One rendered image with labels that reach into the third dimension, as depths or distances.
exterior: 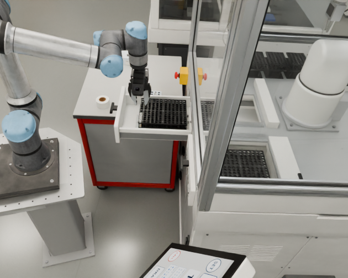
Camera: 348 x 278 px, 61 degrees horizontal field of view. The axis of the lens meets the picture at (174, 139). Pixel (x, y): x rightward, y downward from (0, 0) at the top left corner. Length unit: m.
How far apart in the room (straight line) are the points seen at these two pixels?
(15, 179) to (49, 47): 0.61
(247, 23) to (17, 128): 0.94
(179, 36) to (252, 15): 1.54
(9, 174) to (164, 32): 1.28
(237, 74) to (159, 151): 1.22
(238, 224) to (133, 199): 1.16
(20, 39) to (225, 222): 0.88
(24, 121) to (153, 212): 1.15
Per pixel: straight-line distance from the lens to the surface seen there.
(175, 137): 1.35
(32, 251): 2.12
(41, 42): 1.03
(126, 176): 2.02
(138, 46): 1.16
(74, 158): 1.44
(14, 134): 1.26
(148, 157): 1.85
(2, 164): 1.46
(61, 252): 2.02
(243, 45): 0.60
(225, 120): 0.72
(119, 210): 2.12
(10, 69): 1.25
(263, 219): 1.13
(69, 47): 1.03
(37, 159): 1.36
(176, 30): 2.09
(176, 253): 0.89
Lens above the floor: 1.83
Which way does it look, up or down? 47 degrees down
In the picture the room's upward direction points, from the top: 5 degrees clockwise
